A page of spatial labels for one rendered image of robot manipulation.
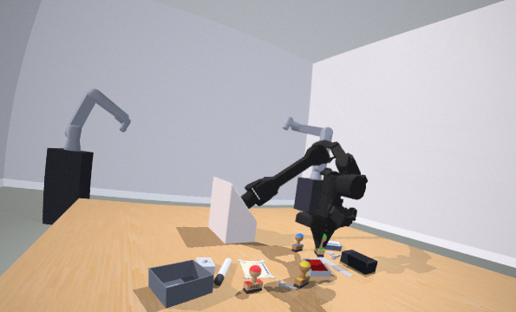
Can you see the white marker with black cap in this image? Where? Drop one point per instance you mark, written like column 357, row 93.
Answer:
column 221, row 275

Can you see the red-handled rubber stamp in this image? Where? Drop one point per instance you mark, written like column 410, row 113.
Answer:
column 254, row 284

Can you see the red ink pad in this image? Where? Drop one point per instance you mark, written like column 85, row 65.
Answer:
column 317, row 267

